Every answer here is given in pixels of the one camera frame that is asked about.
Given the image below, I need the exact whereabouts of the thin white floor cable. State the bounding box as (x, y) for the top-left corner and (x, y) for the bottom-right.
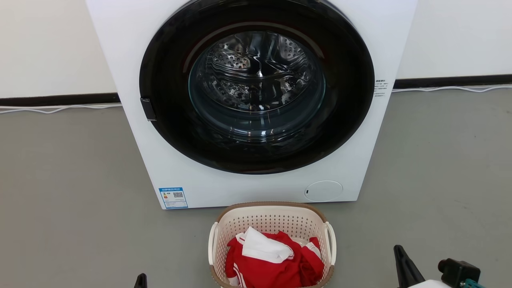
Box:
(0, 103), (122, 115)
(392, 84), (512, 93)

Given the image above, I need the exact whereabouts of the black round washer door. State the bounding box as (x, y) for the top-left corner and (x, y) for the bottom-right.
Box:
(139, 0), (376, 175)

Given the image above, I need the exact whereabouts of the red garment with white stripes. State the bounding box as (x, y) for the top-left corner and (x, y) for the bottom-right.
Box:
(225, 231), (324, 288)

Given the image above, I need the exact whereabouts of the cream perforated laundry basket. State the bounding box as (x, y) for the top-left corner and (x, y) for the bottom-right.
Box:
(208, 202), (337, 288)

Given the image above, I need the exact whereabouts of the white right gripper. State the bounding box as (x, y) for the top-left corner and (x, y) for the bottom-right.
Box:
(394, 245), (453, 288)

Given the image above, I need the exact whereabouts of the black baseboard strip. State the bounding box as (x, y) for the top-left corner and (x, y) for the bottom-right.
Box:
(0, 93), (120, 108)
(394, 74), (512, 89)

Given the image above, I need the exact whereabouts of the white front-load washing machine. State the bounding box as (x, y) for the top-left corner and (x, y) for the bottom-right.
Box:
(85, 0), (418, 210)

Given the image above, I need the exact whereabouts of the black door latch handle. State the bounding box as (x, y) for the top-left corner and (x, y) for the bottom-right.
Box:
(140, 98), (157, 122)

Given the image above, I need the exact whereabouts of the round white filter cover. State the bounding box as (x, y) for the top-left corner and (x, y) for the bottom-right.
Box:
(304, 180), (344, 202)

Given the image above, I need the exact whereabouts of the blue energy label sticker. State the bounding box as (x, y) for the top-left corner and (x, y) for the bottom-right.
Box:
(158, 186), (188, 209)

